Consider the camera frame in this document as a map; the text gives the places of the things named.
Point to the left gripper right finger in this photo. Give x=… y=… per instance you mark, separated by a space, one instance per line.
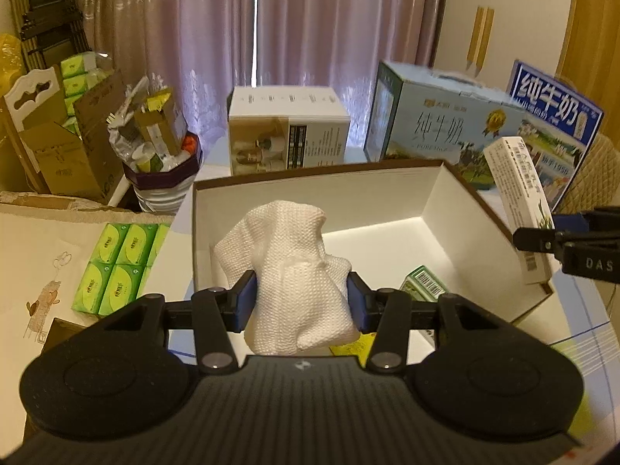
x=385 y=312

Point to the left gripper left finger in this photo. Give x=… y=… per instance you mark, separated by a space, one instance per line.
x=216 y=312

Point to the white knitted cloth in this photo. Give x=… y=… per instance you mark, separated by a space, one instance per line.
x=302 y=298

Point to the tall white medicine box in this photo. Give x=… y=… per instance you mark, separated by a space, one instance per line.
x=518 y=184

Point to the small green carton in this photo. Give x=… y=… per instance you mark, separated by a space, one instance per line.
x=422 y=285

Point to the yellow snack packet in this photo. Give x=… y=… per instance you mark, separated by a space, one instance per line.
x=360 y=348

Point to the quilted tan headboard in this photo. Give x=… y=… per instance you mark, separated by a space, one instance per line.
x=596 y=184

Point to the checkered bed sheet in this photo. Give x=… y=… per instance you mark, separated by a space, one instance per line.
x=572 y=320

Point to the brown white open box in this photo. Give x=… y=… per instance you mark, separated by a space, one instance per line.
x=386 y=219

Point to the green tissue pack bundle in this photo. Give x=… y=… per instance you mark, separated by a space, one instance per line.
x=119 y=267

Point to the dark blue milk carton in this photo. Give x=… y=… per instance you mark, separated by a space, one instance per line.
x=558 y=127

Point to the full trash bin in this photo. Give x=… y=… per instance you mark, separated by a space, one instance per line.
x=161 y=156

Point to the white product box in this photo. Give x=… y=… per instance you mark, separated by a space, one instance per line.
x=276 y=128

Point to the brown cardboard box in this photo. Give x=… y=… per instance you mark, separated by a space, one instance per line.
x=78 y=163

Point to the purple curtain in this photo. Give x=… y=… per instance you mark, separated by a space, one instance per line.
x=203 y=49

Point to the yellow plastic bag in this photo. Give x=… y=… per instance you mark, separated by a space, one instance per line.
x=11 y=63

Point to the black folding rack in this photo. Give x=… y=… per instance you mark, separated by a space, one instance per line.
x=49 y=31

